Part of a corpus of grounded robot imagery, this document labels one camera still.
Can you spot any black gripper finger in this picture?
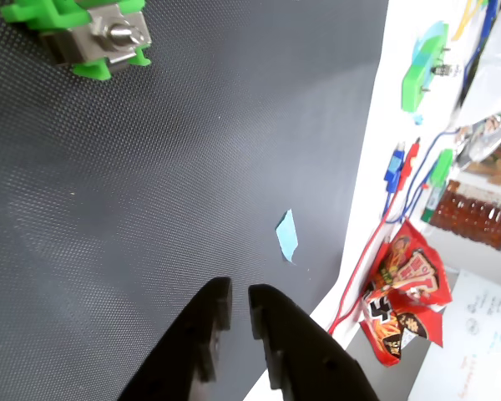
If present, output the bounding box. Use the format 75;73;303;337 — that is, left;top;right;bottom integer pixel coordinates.
117;277;234;401
248;283;381;401

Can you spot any green holder with screws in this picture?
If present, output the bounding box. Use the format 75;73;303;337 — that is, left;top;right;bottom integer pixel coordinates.
401;20;452;114

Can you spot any green battery holder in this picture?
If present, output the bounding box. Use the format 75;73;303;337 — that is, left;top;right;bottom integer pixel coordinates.
0;0;153;81

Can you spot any blue masking tape piece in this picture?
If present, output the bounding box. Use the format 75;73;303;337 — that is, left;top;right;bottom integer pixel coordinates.
275;208;299;265

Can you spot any red snack bag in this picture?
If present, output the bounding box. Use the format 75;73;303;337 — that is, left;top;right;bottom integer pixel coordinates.
358;219;453;368

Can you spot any dark grey textured mat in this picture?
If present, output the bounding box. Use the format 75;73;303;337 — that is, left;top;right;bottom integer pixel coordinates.
0;0;390;401

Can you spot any white printed paper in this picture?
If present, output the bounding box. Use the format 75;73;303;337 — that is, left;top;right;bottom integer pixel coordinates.
408;269;501;401

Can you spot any red alligator clip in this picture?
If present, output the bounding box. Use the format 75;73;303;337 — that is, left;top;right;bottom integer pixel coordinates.
400;137;422;179

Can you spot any silver snack package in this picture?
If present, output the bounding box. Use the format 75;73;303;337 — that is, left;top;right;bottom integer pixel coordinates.
454;112;501;187

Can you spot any light blue tape patch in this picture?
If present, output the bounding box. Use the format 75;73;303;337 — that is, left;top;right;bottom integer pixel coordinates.
412;20;449;68

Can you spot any red wire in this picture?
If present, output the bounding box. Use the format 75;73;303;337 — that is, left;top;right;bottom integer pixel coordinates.
327;166;410;336

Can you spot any thin blue wire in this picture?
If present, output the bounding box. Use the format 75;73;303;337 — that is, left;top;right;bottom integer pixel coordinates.
379;127;463;225

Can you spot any dark blue cable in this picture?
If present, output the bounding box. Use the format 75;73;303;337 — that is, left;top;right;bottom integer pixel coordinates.
461;0;501;104

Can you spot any yellow cable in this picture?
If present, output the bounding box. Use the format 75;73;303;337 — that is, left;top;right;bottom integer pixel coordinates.
450;0;492;42

